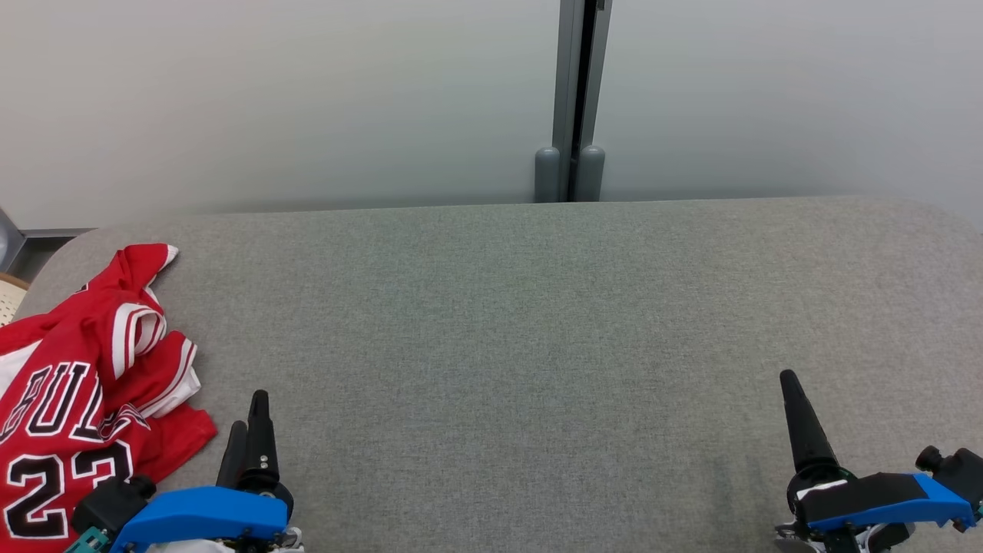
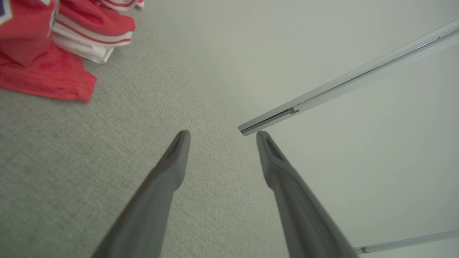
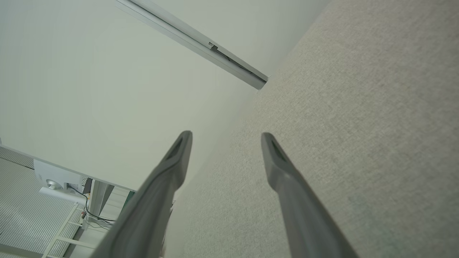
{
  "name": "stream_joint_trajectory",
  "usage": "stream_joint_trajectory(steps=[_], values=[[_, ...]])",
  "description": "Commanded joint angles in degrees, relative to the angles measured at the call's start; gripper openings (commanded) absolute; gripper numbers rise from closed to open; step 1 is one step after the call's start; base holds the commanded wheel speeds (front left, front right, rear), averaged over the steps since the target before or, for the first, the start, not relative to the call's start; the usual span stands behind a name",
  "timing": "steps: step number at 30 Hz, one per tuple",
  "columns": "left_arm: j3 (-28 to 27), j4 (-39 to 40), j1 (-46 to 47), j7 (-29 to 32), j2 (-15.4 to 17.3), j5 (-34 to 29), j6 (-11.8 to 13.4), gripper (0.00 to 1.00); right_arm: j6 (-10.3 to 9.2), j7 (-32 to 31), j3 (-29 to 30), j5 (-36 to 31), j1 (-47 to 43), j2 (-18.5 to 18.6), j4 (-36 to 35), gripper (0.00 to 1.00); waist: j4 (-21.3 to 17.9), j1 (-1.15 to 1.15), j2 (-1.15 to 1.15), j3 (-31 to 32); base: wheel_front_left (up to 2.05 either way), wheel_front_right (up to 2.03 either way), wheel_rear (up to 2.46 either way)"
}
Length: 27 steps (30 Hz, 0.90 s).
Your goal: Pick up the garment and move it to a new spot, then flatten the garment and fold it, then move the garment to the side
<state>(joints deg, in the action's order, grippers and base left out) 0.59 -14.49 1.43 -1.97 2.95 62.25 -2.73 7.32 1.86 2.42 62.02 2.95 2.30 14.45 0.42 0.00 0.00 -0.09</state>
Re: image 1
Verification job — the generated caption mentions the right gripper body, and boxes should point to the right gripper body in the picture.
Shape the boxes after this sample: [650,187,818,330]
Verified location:
[776,467,915,553]

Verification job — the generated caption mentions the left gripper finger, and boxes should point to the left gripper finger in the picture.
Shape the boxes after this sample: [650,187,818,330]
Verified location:
[217,421,248,488]
[242,389,281,492]

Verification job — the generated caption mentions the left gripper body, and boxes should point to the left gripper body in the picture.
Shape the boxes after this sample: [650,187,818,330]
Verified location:
[230,481,304,553]

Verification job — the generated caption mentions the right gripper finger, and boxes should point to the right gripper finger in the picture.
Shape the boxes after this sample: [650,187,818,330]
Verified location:
[779,370,842,481]

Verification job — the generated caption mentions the red Bulls basketball jersey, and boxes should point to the red Bulls basketball jersey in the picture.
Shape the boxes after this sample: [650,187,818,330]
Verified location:
[0,303,218,543]

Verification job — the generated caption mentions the blue left camera bracket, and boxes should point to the blue left camera bracket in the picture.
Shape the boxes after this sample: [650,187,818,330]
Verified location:
[111,485,289,553]

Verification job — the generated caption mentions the grey metal frame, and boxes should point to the grey metal frame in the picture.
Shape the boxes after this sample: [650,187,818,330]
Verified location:
[0,206,97,266]

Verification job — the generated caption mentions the grey cylinder post foot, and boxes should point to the grey cylinder post foot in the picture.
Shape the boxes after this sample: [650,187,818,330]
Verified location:
[535,146,562,204]
[578,144,607,202]

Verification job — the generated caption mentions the grey metal partition post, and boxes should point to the grey metal partition post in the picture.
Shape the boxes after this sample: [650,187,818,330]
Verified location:
[551,0,614,203]

